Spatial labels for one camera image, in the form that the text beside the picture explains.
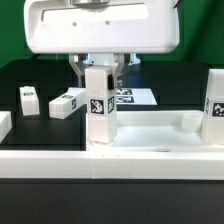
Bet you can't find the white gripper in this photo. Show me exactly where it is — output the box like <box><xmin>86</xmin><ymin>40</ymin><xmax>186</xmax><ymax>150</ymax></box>
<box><xmin>24</xmin><ymin>0</ymin><xmax>180</xmax><ymax>90</ymax></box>

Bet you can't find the white desk tabletop tray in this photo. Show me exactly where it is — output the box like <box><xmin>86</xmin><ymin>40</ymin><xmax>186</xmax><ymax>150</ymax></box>
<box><xmin>86</xmin><ymin>110</ymin><xmax>224</xmax><ymax>153</ymax></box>

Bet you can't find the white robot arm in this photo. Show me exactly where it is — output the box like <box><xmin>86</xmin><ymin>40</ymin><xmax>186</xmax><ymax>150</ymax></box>
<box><xmin>24</xmin><ymin>0</ymin><xmax>180</xmax><ymax>81</ymax></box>

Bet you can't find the fiducial marker sheet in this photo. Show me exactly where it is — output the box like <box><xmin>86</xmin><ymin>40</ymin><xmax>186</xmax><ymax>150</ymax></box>
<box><xmin>67</xmin><ymin>87</ymin><xmax>158</xmax><ymax>106</ymax></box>

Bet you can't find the white front fence bar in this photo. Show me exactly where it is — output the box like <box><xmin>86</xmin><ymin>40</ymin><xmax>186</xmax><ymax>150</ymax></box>
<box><xmin>0</xmin><ymin>150</ymin><xmax>224</xmax><ymax>180</ymax></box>

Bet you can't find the white left fence block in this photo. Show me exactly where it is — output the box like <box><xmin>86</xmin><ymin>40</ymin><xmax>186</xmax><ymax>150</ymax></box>
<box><xmin>0</xmin><ymin>111</ymin><xmax>12</xmax><ymax>143</ymax></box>

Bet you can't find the black cable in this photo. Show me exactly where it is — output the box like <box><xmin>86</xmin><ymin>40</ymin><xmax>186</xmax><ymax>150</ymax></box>
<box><xmin>30</xmin><ymin>53</ymin><xmax>44</xmax><ymax>61</ymax></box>

